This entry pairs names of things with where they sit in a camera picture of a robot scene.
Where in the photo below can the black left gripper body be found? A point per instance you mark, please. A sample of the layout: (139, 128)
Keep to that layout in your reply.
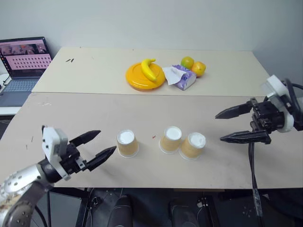
(72, 159)

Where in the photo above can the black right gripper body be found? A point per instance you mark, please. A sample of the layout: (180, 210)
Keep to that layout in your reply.
(266, 114)

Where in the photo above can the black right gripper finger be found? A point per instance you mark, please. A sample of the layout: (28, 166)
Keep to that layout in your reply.
(234, 111)
(246, 137)

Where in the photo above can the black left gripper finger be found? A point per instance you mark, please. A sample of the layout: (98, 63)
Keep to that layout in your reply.
(85, 137)
(100, 157)

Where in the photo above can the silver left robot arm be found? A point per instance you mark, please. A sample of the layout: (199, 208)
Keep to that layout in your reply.
(22, 186)

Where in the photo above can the brown paper cup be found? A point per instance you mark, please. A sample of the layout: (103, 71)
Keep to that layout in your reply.
(192, 146)
(127, 143)
(170, 140)

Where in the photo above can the dark rounded left foot shape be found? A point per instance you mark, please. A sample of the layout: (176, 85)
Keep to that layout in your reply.
(122, 211)

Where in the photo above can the dark rounded foot shape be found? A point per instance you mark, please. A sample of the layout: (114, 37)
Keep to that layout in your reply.
(182, 215)
(122, 211)

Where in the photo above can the purple tissue pack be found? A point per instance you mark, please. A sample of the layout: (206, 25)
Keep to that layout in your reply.
(181, 76)

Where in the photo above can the green orange fruit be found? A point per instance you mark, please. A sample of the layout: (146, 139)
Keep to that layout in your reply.
(187, 62)

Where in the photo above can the yellow round plate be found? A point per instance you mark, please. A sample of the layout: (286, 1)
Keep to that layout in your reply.
(136, 79)

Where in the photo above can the small dark screws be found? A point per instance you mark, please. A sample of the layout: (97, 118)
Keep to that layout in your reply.
(70, 60)

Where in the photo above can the open laptop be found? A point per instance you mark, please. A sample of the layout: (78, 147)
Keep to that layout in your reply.
(21, 71)

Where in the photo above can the yellow banana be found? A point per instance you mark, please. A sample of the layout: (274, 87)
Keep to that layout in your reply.
(148, 69)

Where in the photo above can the dark rounded right foot shape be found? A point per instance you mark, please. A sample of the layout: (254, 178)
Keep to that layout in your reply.
(182, 215)

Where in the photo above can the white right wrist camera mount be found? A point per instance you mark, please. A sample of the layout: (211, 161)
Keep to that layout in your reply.
(277, 94)

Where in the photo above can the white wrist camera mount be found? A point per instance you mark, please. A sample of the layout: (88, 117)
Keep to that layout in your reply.
(53, 144)
(277, 94)

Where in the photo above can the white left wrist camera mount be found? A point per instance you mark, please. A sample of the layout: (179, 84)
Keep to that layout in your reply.
(53, 144)

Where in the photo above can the black table frame leg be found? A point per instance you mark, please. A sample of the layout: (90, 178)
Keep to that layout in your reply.
(82, 208)

